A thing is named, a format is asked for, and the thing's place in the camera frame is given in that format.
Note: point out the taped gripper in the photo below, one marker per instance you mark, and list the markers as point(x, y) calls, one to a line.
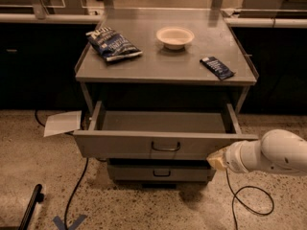
point(230, 158)

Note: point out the grey top drawer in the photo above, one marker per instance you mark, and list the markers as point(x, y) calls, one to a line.
point(159, 135)

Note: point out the grey drawer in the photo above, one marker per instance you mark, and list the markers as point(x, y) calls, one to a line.
point(159, 170)
point(159, 135)

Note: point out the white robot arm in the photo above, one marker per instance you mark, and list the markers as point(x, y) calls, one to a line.
point(278, 151)

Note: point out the grey bottom drawer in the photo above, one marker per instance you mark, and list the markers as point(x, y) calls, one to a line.
point(159, 170)

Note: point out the small blue snack packet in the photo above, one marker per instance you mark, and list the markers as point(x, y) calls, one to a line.
point(215, 66)

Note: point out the grey metal cabinet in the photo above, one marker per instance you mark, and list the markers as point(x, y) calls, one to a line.
point(162, 79)

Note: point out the white paper bowl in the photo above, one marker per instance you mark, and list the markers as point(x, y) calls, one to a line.
point(174, 38)

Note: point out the dark counter on right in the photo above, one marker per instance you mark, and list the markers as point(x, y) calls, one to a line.
point(278, 51)

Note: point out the dark counter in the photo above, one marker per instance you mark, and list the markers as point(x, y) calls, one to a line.
point(37, 65)
point(278, 51)

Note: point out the blue chip bag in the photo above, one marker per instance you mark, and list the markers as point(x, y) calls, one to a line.
point(112, 46)

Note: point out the white paper sheet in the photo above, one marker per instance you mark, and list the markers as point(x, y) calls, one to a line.
point(62, 123)

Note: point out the black bar object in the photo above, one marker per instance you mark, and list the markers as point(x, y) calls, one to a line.
point(37, 197)

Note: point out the dark counter on left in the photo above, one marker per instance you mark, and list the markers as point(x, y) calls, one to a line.
point(37, 65)

